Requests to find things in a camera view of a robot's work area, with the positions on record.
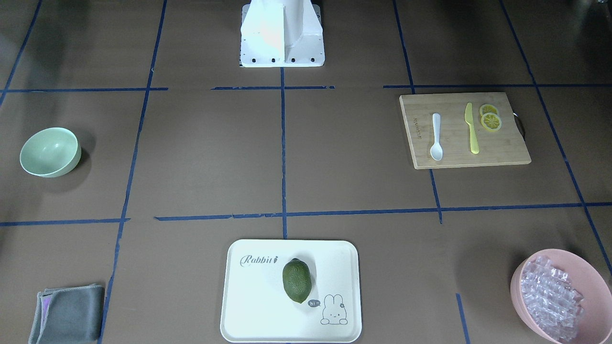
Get light green bowl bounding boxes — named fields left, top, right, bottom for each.
left=20, top=127, right=82, bottom=178

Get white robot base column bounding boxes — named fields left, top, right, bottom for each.
left=239, top=0, right=326, bottom=68

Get white plastic spoon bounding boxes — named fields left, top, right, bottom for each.
left=430, top=113, right=443, bottom=161

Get pink bowl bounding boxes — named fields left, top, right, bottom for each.
left=510, top=248, right=612, bottom=344

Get green lime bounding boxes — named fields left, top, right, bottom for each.
left=282, top=258, right=312, bottom=303

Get white rabbit tray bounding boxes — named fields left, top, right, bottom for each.
left=220, top=239, right=362, bottom=344

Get yellow plastic knife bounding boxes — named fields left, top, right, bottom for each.
left=465, top=102, right=480, bottom=154

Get lemon slice upper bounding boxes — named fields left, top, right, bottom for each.
left=479, top=104, right=499, bottom=116

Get lemon slice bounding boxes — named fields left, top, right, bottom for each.
left=479, top=104, right=499, bottom=116
left=481, top=112, right=503, bottom=132

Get lemon slice lower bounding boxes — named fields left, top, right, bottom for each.
left=481, top=112, right=503, bottom=132

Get grey folded cloth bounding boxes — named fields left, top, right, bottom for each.
left=28, top=284, right=105, bottom=344

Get clear ice cubes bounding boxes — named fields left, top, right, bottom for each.
left=520, top=256, right=584, bottom=343

